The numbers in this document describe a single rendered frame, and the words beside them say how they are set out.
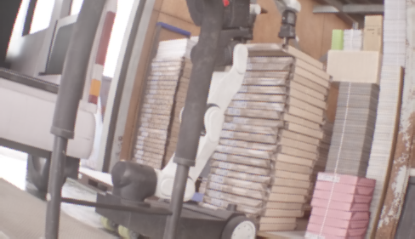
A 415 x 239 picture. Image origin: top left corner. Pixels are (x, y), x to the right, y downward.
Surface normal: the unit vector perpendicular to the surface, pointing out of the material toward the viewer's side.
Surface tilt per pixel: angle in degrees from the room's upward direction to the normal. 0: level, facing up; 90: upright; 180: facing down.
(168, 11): 90
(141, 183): 90
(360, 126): 90
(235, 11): 100
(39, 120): 88
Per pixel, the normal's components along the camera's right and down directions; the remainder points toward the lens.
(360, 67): -0.73, -0.22
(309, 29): 0.65, 0.04
